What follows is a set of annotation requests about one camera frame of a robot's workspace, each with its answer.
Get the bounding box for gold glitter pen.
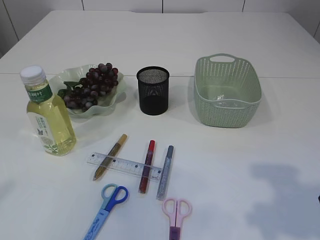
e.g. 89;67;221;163
93;134;128;181

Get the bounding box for clear plastic sheet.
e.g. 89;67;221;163
215;94;225;101

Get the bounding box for purple artificial grape bunch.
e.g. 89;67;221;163
57;62;119;112

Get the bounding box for blue scissors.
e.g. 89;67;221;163
84;183;129;240

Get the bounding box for pink scissors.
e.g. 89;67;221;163
161;197;193;240

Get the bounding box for yellow tea bottle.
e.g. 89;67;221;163
19;65;76;156

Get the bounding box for black mesh pen cup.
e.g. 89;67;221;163
136;66;170;116

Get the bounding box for clear plastic ruler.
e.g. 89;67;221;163
87;152;163;181

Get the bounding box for green wavy plastic plate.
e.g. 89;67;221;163
49;64;126;119

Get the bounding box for red glitter pen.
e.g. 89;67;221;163
138;140;156;194

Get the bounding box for green woven plastic basket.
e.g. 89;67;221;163
194;54;262;128

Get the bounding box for silver glitter pen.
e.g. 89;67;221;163
156;145;174;201

